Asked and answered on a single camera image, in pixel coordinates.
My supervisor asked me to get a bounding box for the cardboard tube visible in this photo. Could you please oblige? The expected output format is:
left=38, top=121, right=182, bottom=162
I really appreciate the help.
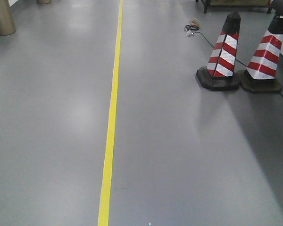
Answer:
left=0, top=0, right=16, bottom=36

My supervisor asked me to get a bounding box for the red-white traffic cone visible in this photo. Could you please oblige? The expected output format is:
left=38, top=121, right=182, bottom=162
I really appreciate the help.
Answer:
left=196, top=10, right=241, bottom=91
left=236, top=15, right=283, bottom=93

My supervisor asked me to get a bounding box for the right red-white traffic cone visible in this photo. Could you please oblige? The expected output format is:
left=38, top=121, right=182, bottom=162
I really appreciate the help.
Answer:
left=236, top=15, right=283, bottom=93

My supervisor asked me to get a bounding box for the black low table frame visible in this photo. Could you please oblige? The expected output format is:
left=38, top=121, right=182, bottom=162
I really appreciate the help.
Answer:
left=195, top=0, right=272, bottom=14

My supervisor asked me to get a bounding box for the left red-white traffic cone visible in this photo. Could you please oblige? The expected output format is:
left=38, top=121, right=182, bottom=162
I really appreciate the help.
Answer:
left=196, top=10, right=241, bottom=91

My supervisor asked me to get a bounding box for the black floor cable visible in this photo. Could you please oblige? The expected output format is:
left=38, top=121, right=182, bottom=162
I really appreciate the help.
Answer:
left=185, top=23, right=283, bottom=111

